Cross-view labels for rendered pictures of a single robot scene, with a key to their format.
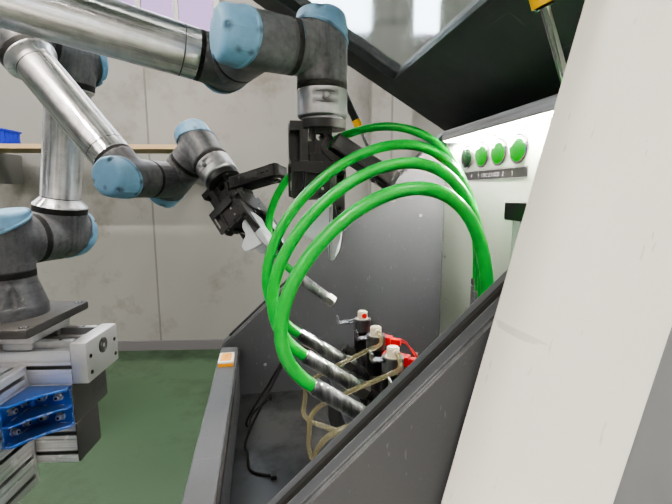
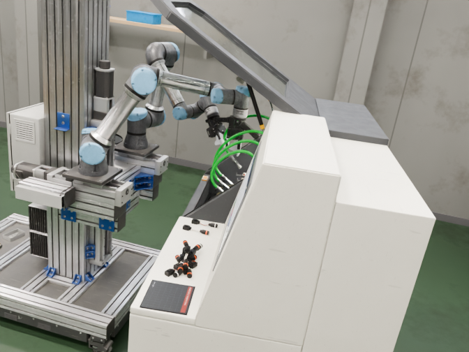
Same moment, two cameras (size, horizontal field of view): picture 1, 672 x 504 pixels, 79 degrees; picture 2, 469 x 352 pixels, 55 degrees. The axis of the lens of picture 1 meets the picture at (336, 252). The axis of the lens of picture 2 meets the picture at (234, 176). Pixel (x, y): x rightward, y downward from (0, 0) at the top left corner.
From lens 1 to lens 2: 1.75 m
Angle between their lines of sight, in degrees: 19
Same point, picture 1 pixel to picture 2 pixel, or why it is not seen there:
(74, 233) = (158, 119)
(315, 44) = (238, 100)
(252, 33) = (220, 98)
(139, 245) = not seen: hidden behind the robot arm
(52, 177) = (154, 98)
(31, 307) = (144, 145)
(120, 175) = (181, 114)
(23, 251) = (144, 126)
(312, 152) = (234, 126)
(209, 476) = (193, 204)
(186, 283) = (197, 122)
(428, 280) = not seen: hidden behind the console
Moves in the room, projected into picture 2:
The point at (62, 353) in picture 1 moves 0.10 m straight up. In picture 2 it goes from (152, 163) to (153, 148)
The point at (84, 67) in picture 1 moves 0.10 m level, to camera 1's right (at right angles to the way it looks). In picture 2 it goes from (172, 60) to (187, 63)
